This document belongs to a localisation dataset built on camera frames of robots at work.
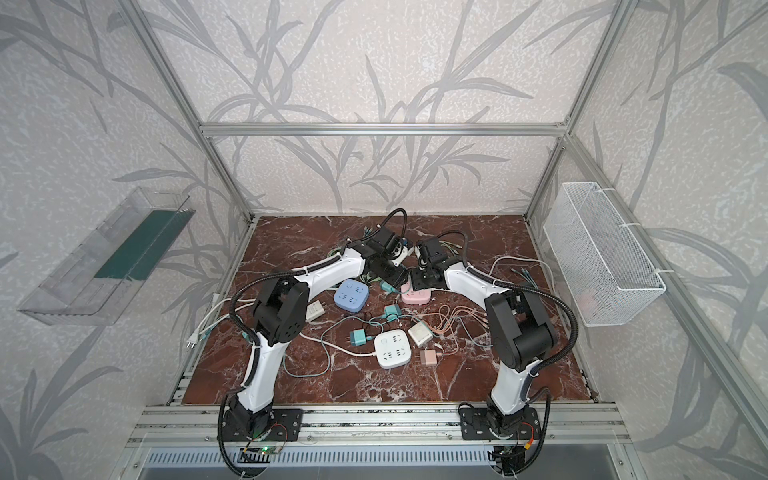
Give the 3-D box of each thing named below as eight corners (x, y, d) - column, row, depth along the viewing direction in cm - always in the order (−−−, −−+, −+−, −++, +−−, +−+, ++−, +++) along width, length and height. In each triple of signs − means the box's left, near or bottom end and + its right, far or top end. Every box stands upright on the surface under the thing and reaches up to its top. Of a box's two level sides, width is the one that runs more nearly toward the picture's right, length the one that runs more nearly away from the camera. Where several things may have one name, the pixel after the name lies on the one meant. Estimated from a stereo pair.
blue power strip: (332, 308, 97) (330, 303, 94) (342, 282, 103) (341, 277, 100) (362, 314, 95) (361, 309, 93) (370, 288, 101) (370, 283, 99)
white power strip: (373, 368, 84) (372, 366, 82) (375, 332, 90) (375, 329, 89) (411, 368, 84) (411, 366, 82) (410, 332, 90) (411, 329, 89)
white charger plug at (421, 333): (420, 348, 87) (420, 345, 85) (408, 331, 91) (408, 328, 89) (434, 339, 89) (434, 335, 87) (421, 322, 93) (422, 319, 91)
